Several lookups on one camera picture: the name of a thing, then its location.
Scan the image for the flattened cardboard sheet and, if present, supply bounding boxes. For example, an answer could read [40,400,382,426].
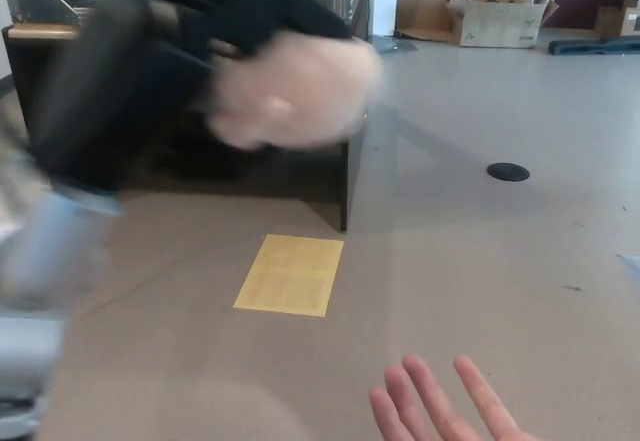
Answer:
[397,0,469,45]

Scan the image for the black round floor disc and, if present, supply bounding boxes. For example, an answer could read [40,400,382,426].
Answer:
[486,162,531,182]

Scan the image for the small cardboard box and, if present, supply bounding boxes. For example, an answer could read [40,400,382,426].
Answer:
[594,0,640,41]

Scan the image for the large open cardboard box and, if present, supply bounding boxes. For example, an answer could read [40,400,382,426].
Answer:
[442,0,560,50]

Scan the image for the yellow paper sheet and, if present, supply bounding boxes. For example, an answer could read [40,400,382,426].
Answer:
[232,233,345,318]

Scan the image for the pink plush dumpling toy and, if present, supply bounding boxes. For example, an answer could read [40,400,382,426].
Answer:
[203,28,385,151]

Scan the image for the dark blue long bar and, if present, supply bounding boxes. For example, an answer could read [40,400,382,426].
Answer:
[547,37,640,57]

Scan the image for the clear plastic bag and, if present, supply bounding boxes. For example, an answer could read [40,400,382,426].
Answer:
[372,35,419,55]

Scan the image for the pale blue sheet scrap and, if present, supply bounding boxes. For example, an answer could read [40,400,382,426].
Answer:
[618,254,640,280]

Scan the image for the wooden desk with black sides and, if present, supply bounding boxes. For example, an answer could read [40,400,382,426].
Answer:
[1,0,376,233]

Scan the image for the robot's black left hand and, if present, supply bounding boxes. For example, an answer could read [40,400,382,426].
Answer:
[28,0,355,193]

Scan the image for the person's bare hand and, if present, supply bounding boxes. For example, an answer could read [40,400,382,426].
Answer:
[368,354,546,441]

